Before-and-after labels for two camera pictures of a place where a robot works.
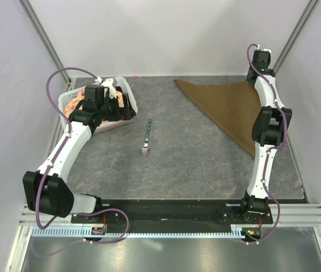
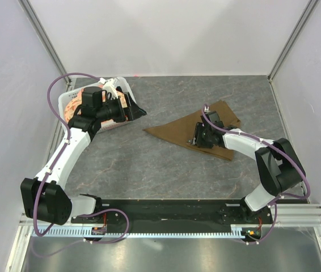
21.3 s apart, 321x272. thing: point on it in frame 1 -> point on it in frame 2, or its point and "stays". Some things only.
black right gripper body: [247, 80] -> [201, 136]
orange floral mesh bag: [79, 97] stays
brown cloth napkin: [232, 106] -> [182, 127]
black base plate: [172, 213] stays
